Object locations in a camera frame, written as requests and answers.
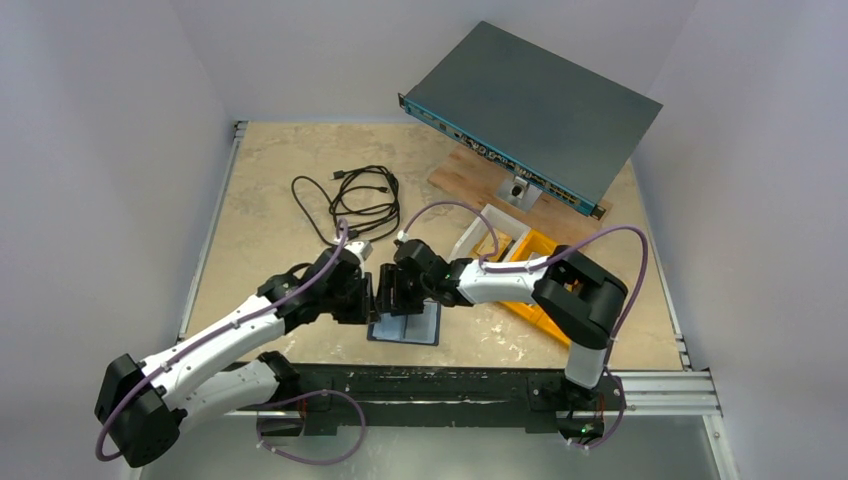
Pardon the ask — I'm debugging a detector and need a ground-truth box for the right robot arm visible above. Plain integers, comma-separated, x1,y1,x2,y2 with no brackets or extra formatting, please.
375,240,628,390

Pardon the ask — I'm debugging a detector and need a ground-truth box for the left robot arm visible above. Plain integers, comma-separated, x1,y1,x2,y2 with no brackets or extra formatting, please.
94,241,376,468

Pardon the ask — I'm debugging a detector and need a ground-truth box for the gold cards stack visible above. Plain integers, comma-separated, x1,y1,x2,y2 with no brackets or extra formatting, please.
472,230,514,262

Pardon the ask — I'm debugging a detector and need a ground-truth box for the white plastic bin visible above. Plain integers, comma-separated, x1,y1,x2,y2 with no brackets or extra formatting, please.
449,204,531,262

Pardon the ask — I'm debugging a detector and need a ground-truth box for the wooden board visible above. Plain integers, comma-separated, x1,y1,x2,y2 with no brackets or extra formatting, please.
428,146,602,244

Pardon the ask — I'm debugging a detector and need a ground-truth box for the yellow plastic bin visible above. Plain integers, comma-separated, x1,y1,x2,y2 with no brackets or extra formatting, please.
500,230,571,348

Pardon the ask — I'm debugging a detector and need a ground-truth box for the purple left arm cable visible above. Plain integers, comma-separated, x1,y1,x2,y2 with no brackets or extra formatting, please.
93,218,351,464

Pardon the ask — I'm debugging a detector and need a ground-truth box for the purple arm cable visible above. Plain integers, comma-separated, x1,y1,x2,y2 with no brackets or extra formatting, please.
93,218,351,464
396,200,651,349

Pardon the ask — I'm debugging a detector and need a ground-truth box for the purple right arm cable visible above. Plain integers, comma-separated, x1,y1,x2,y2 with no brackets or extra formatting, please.
396,200,651,349

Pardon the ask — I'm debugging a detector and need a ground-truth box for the black coiled cable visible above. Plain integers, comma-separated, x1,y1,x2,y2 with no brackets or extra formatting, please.
290,164,402,248

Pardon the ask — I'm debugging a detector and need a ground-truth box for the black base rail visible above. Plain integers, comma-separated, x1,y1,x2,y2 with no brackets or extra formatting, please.
253,363,627,439

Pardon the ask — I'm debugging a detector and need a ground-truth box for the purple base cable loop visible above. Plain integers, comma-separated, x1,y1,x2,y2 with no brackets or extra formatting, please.
254,388,368,466

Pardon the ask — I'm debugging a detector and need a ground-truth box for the metal stand bracket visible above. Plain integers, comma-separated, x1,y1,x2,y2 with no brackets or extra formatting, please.
496,176,543,212

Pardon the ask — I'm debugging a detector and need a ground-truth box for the blue network switch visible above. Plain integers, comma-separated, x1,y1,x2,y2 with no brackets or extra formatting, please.
398,21,663,219

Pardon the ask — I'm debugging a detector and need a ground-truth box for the aluminium table frame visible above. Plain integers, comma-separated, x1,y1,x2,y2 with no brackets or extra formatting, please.
142,121,732,479

